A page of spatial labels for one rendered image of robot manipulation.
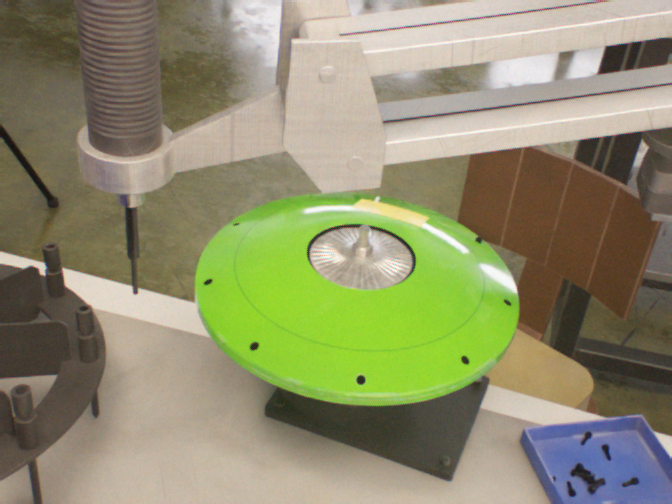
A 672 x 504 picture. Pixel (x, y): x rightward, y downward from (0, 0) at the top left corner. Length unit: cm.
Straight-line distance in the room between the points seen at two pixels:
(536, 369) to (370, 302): 72
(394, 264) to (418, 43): 44
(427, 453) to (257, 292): 24
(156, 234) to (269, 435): 187
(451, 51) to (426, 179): 265
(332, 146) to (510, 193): 110
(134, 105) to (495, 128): 19
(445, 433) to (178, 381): 28
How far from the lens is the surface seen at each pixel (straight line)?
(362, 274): 90
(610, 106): 57
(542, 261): 164
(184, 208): 293
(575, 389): 155
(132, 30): 50
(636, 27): 54
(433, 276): 91
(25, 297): 103
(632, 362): 237
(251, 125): 54
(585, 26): 53
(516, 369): 155
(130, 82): 51
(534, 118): 55
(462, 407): 103
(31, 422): 86
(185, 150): 55
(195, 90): 357
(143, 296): 114
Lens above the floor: 164
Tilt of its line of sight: 37 degrees down
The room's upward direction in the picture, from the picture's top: 7 degrees clockwise
